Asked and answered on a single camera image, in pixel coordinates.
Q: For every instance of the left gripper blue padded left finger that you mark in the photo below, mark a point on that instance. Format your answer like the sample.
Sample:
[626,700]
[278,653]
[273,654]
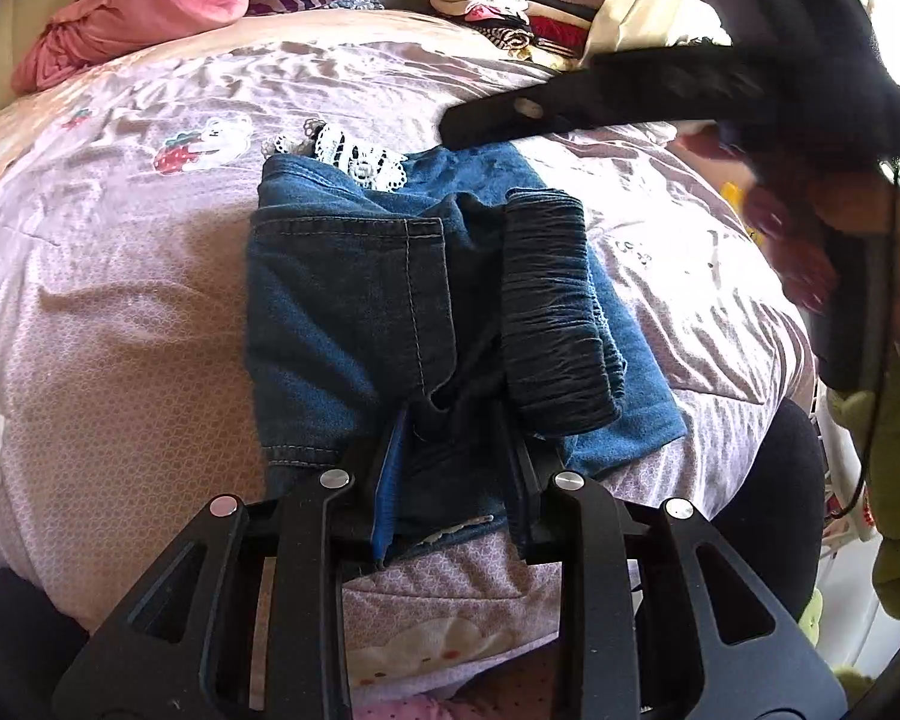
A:
[388,468]

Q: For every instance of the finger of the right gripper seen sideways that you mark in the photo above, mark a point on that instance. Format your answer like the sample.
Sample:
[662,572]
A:
[562,104]

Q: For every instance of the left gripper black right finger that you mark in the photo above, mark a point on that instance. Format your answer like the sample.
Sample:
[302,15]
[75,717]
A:
[531,463]

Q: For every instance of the blue denim pants lace trim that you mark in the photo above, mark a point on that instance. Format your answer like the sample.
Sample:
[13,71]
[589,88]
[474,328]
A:
[466,291]

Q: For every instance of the right hand red nails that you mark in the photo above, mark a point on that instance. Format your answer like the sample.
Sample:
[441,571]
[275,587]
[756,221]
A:
[792,205]

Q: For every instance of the stack of folded clothes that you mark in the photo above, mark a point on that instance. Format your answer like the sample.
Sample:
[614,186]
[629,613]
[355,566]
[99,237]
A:
[548,33]

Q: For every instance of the cream curtain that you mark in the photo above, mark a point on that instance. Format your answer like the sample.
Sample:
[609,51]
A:
[632,24]

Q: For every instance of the yellow paper sheet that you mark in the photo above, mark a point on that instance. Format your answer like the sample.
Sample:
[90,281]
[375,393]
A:
[735,196]

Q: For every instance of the pink printed duvet cover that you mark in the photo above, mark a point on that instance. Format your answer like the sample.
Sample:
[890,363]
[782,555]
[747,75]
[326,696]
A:
[124,402]

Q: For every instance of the pink crumpled blanket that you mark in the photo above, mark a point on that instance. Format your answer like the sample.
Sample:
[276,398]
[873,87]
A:
[87,33]

